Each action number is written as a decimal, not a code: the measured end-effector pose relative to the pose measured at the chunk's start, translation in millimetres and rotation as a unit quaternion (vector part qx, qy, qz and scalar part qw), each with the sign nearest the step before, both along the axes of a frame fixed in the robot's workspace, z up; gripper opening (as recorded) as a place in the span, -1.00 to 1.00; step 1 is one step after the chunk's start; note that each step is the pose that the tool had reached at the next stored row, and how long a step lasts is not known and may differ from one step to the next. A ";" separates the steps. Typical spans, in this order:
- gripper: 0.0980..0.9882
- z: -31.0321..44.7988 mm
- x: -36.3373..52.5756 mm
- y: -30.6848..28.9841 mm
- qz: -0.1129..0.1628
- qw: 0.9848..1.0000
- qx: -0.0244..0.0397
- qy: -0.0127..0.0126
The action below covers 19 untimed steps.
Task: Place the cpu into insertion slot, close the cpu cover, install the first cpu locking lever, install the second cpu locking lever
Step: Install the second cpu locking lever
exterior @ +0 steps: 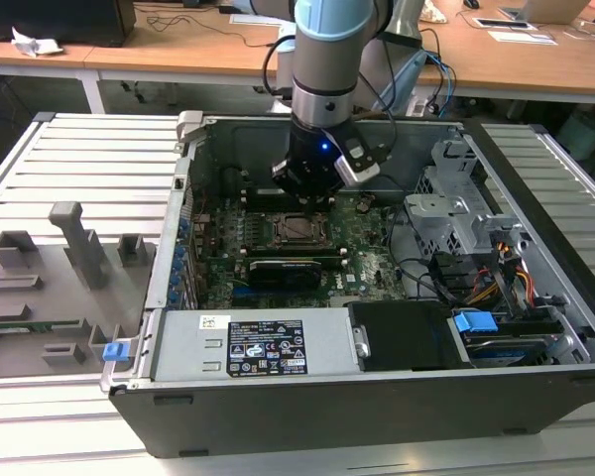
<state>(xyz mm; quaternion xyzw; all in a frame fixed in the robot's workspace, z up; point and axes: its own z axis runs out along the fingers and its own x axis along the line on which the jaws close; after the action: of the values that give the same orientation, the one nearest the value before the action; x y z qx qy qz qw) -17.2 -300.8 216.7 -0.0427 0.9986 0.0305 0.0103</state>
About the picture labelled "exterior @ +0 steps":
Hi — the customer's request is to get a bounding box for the metal wire locking lever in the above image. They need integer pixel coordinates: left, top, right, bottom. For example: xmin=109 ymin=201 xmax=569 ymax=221
xmin=270 ymin=208 xmax=338 ymax=219

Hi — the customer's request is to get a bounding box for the silver CPU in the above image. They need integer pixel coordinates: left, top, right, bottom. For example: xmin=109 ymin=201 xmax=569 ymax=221
xmin=283 ymin=220 xmax=322 ymax=243

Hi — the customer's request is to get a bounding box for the CPU socket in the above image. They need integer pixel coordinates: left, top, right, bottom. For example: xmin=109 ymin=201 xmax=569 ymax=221
xmin=262 ymin=210 xmax=339 ymax=250

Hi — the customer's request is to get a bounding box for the blue expansion slot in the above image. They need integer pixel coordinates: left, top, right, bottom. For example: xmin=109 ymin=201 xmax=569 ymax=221
xmin=231 ymin=280 xmax=254 ymax=306

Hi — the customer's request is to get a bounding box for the graphics card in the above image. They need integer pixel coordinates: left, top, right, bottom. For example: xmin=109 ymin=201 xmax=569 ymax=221
xmin=247 ymin=256 xmax=324 ymax=292

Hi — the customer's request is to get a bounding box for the green motherboard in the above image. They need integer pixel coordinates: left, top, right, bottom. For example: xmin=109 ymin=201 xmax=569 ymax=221
xmin=190 ymin=190 xmax=413 ymax=309

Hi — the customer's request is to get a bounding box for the silver drive cage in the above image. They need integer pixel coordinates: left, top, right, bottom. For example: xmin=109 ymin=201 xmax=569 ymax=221
xmin=404 ymin=133 xmax=527 ymax=259

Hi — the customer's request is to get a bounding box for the white paper strip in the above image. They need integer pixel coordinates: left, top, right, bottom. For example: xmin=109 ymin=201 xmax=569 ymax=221
xmin=230 ymin=13 xmax=297 ymax=26

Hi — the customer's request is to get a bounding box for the wooden desk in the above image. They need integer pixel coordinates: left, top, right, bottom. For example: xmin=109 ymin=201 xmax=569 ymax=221
xmin=0 ymin=0 xmax=595 ymax=105

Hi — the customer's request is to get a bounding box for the white patterned pouch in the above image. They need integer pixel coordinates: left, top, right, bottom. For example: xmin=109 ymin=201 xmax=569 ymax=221
xmin=420 ymin=0 xmax=450 ymax=24

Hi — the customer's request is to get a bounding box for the grey power supply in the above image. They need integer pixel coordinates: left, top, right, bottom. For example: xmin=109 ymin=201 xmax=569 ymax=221
xmin=151 ymin=307 xmax=373 ymax=383

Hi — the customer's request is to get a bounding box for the hard disk in blue carrier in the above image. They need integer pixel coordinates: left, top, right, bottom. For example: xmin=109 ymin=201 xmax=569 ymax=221
xmin=453 ymin=309 xmax=549 ymax=369

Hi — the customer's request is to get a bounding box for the grey tablet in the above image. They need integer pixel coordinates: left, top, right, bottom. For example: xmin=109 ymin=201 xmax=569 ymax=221
xmin=474 ymin=17 xmax=536 ymax=31

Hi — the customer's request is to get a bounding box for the white paper sheet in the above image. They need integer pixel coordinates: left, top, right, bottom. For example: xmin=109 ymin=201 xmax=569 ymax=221
xmin=486 ymin=29 xmax=559 ymax=47

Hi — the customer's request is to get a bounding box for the black open PC case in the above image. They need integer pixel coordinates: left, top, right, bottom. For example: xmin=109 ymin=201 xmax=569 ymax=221
xmin=107 ymin=109 xmax=595 ymax=460

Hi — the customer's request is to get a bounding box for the blue case latch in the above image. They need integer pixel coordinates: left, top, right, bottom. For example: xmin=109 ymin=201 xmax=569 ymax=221
xmin=102 ymin=341 xmax=130 ymax=363

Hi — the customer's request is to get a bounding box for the pale green bin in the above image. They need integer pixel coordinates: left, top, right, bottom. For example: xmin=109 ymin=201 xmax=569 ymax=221
xmin=557 ymin=106 xmax=595 ymax=163

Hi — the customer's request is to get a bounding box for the grey parts rack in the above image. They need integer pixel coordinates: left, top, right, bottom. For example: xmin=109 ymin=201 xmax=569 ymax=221
xmin=0 ymin=200 xmax=159 ymax=381

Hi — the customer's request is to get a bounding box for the large black box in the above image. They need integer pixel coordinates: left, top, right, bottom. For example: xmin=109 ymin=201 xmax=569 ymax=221
xmin=0 ymin=0 xmax=138 ymax=49

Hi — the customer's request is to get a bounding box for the beige laptop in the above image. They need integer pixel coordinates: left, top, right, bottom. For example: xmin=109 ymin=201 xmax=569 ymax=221
xmin=523 ymin=0 xmax=590 ymax=24

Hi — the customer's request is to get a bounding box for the crumpled white paper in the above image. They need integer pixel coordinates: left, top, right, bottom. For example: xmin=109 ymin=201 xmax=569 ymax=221
xmin=10 ymin=25 xmax=64 ymax=57

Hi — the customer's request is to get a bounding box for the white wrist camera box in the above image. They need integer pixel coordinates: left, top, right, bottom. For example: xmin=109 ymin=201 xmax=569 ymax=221
xmin=334 ymin=138 xmax=382 ymax=188

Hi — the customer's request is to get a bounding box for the black desk cable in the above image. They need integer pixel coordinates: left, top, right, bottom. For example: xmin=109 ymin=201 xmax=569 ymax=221
xmin=146 ymin=13 xmax=279 ymax=50

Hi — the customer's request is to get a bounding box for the blue cable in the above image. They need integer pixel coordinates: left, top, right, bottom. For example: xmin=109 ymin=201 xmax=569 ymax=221
xmin=423 ymin=49 xmax=458 ymax=118

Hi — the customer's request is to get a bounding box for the black cable bundle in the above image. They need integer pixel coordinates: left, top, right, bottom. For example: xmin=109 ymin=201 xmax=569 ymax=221
xmin=386 ymin=173 xmax=477 ymax=303

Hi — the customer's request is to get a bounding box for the yellow red wire bundle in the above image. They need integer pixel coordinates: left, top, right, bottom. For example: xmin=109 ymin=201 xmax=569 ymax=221
xmin=468 ymin=240 xmax=533 ymax=304

